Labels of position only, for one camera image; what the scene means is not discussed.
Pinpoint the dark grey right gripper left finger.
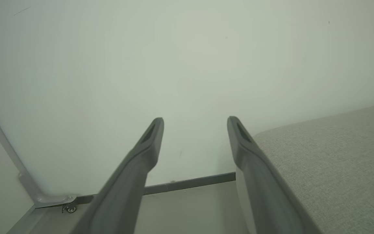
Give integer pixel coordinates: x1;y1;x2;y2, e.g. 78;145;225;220
72;117;164;234

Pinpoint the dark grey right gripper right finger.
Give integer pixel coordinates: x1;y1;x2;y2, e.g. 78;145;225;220
227;116;322;234

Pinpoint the grey fabric sofa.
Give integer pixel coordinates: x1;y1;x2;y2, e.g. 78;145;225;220
236;102;374;234

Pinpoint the grey floor skirting strip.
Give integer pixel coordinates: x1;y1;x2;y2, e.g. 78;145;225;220
7;206;44;234

